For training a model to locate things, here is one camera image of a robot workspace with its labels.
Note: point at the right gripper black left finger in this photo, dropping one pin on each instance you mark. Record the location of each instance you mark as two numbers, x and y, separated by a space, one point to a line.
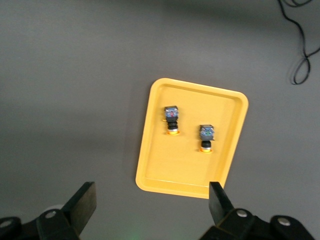
80 207

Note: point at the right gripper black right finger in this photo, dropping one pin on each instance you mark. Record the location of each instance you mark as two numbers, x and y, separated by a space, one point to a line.
222 212

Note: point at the yellow pushbutton green contact mark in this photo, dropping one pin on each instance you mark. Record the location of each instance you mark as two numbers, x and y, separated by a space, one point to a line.
207 133

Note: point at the yellow pushbutton red contact mark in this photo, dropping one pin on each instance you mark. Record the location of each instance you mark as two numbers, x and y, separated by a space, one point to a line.
171 115

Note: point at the yellow plastic tray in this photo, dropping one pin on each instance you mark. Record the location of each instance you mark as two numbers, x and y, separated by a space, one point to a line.
185 170

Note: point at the dark grey table mat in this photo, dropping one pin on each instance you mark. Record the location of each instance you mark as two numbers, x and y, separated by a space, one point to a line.
75 75

